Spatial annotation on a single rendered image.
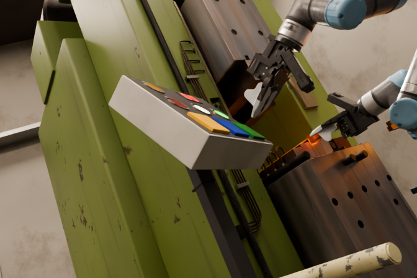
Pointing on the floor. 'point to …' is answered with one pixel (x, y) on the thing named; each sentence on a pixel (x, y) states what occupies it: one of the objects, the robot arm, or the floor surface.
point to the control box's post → (221, 224)
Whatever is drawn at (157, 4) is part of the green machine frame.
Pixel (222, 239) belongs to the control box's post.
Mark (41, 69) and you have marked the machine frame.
